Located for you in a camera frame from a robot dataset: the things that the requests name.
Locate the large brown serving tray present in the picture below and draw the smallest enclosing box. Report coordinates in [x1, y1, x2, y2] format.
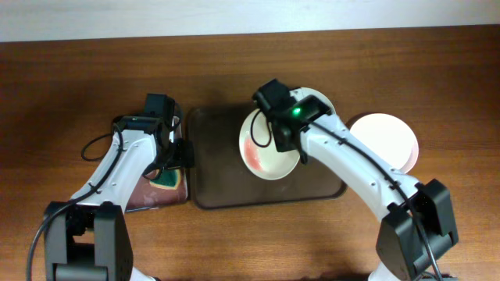
[187, 103, 347, 210]

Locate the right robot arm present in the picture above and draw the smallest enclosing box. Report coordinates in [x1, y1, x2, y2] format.
[252, 79, 459, 280]

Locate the green yellow sponge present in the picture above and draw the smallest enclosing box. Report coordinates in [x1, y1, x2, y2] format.
[149, 169, 181, 190]

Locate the small black tray with water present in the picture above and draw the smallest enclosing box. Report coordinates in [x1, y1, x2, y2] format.
[106, 116, 188, 212]

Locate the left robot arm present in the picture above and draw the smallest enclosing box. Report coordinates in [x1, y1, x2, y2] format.
[35, 94, 194, 281]

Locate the white plate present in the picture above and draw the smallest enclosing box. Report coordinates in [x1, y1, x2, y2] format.
[238, 109, 299, 180]
[289, 87, 336, 114]
[350, 113, 420, 173]

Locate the white plate bottom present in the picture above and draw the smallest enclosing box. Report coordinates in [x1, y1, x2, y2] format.
[350, 113, 420, 173]

